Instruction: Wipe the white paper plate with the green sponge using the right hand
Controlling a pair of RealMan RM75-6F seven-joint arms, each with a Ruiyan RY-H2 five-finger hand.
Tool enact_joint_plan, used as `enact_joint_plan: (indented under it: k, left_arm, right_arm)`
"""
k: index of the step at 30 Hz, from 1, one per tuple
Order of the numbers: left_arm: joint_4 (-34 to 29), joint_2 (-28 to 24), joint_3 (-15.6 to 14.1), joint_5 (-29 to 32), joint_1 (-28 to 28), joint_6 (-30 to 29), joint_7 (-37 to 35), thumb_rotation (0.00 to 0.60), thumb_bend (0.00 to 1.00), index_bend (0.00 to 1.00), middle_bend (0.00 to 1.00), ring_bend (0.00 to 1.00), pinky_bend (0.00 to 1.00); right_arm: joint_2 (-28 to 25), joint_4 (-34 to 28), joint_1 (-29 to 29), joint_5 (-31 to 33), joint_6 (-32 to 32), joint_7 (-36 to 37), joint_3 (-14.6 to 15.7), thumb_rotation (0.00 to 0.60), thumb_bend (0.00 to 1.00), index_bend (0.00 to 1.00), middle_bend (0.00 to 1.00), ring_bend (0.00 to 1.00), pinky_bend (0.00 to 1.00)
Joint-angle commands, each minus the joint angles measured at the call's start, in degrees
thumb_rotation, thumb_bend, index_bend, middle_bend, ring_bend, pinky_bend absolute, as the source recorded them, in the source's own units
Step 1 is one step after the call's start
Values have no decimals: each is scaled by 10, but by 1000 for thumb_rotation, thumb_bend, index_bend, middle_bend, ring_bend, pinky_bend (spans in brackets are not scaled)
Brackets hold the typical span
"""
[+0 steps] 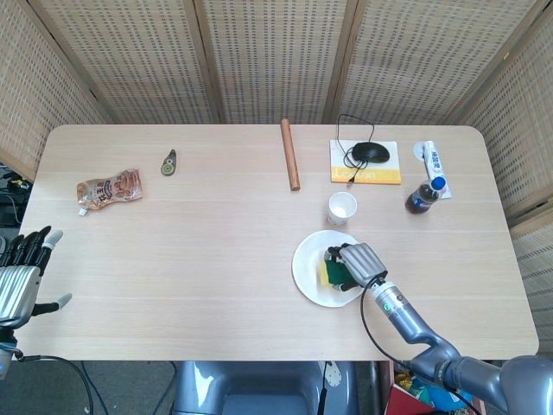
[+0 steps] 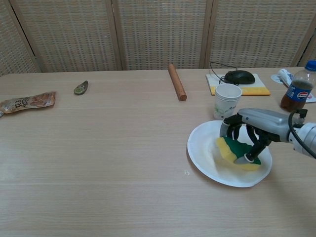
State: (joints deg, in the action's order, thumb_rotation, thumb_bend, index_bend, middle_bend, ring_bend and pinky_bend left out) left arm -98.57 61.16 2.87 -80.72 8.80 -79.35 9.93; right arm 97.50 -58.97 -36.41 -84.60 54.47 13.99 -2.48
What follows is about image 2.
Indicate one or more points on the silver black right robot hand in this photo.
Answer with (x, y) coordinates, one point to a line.
(265, 121)

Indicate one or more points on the yellow green sponge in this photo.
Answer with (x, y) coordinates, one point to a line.
(228, 150)

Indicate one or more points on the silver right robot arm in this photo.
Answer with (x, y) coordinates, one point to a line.
(304, 138)

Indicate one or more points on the white yellow mouse pad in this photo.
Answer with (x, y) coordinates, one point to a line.
(251, 90)

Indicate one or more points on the white paper plate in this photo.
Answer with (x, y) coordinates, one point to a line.
(205, 150)

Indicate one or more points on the cola bottle blue cap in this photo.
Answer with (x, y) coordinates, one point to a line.
(297, 92)

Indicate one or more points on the white paper cup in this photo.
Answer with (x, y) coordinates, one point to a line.
(225, 103)

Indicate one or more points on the white crumpled wrapper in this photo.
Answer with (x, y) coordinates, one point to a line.
(284, 75)

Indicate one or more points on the black computer mouse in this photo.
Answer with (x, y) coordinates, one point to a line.
(240, 77)

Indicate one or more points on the wooden rolling pin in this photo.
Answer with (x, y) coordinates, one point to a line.
(176, 81)

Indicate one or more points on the woven folding screen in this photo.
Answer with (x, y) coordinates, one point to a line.
(158, 34)

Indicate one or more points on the orange snack packet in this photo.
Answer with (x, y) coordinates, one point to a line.
(29, 101)

